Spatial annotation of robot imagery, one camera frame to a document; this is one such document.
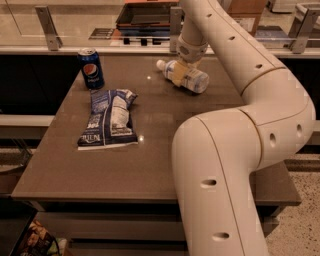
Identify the cardboard box with label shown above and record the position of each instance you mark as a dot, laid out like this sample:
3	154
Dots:
247	13

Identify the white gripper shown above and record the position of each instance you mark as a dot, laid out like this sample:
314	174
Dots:
190	52

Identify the middle metal glass bracket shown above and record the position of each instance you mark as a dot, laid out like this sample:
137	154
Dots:
175	26

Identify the dark tray stack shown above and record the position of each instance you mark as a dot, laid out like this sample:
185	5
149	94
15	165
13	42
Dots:
145	18

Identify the snack bags in bin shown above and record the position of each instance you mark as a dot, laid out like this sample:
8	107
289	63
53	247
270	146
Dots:
38	241

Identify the blue pepsi can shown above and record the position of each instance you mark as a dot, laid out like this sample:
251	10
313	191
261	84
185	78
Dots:
91	69

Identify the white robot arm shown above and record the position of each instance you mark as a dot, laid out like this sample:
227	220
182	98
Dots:
214	153

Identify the white drawer cabinet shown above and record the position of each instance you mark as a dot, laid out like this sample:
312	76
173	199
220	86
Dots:
116	228

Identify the left metal glass bracket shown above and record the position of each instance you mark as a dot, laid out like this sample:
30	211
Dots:
54	43

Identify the right metal glass bracket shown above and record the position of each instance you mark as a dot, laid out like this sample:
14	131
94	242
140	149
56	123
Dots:
305	29

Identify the clear plastic bottle blue label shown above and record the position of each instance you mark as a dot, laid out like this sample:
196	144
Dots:
194	80

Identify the metal glass bracket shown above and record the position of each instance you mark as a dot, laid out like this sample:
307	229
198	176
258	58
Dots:
54	43
305	29
175	26

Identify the blue white chip bag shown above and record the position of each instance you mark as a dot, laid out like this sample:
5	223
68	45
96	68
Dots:
109	124

